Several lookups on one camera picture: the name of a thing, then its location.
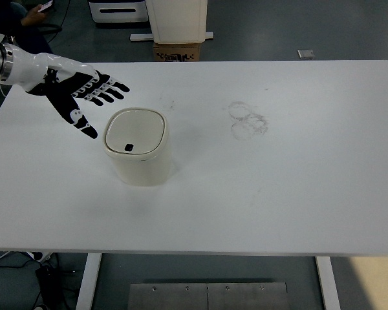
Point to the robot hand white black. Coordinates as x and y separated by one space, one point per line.
26 69

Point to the cream trash bin with lid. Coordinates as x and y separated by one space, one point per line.
135 129

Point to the person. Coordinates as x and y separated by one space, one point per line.
6 16

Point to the smartphone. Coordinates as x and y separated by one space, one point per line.
46 6

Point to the white appliance with black slot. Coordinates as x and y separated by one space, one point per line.
116 14

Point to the white floor base bar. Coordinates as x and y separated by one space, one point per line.
140 37

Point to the cardboard box black print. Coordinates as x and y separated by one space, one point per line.
176 51

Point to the cream tall cabinet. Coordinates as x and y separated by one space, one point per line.
178 22

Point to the white power strip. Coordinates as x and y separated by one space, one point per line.
43 255

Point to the black power adapter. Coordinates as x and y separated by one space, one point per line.
46 275

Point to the white table leg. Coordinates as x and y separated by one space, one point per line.
88 281
327 284

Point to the grey metal plate with screws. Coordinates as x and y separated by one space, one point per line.
168 297
245 297

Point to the small grey floor plate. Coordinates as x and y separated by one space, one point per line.
306 54

